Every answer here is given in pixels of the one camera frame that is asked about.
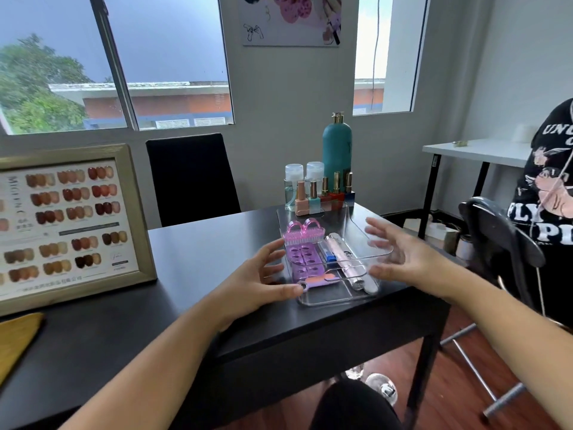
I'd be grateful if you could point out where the person's left hand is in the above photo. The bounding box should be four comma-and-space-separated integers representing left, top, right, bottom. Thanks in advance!
218, 239, 305, 329

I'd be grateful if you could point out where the person's right hand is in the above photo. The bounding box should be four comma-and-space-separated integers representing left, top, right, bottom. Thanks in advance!
364, 216, 450, 301

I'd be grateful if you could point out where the person's right forearm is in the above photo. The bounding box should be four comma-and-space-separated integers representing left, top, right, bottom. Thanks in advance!
432, 264, 573, 430

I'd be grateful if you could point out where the person's left forearm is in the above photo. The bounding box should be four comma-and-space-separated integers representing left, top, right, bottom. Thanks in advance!
57, 304, 231, 430

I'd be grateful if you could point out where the grey nail file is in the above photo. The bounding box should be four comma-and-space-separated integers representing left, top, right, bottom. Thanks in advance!
353, 259, 381, 296

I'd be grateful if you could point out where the purple foam toe separator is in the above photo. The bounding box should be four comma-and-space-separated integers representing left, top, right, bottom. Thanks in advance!
286, 243, 335, 283

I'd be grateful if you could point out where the pink nail file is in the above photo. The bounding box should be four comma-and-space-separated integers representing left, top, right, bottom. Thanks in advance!
297, 272, 342, 288

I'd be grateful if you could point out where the clear acrylic organizer tray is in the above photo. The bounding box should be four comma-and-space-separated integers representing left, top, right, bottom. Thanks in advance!
276, 202, 394, 308

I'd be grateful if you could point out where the purple metal cuticle tool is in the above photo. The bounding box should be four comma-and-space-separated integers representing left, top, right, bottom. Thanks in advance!
297, 277, 346, 294

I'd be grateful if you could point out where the pale pink tube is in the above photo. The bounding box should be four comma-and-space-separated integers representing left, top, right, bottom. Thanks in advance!
323, 234, 366, 290

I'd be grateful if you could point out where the pink nail brush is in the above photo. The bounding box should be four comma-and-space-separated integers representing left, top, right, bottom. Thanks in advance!
282, 219, 324, 246

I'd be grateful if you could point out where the white cardboard box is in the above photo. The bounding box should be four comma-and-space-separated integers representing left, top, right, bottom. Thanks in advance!
403, 214, 463, 256

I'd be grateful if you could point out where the small jar with dark lid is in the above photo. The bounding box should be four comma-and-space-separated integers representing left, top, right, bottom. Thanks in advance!
456, 234, 476, 261

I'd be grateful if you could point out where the peach nail polish bottle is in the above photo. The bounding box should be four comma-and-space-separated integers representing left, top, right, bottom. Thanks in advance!
295, 181, 311, 217

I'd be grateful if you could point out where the clear bottle with white cap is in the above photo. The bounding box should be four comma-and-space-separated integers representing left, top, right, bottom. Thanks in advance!
305, 161, 325, 189
283, 163, 305, 207

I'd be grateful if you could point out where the black folding chair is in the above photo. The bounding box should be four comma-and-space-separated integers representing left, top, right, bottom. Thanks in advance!
440, 196, 548, 419

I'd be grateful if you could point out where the teal pump bottle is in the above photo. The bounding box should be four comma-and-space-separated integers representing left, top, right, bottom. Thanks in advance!
322, 112, 353, 194

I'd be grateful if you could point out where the person's black trouser leg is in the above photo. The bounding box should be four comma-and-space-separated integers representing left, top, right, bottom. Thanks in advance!
310, 380, 404, 430

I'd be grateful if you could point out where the black high-back chair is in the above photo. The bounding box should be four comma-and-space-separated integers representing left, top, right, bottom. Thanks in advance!
145, 133, 242, 228

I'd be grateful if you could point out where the white table with black legs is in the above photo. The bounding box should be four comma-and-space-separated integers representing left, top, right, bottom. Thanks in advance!
419, 138, 534, 241

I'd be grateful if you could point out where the narrow window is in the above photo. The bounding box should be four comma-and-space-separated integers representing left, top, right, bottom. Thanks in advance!
352, 0, 429, 117

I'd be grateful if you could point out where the framed nail colour chart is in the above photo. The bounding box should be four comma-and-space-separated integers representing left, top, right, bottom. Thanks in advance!
0, 143, 158, 317

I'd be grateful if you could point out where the yellow cloth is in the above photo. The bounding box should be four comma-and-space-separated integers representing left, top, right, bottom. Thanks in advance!
0, 312, 46, 385

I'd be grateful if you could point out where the large sliding window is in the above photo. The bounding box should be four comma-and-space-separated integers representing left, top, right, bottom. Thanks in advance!
0, 0, 235, 136

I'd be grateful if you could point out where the nail art wall poster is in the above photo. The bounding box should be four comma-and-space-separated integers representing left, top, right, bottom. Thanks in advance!
238, 0, 342, 47

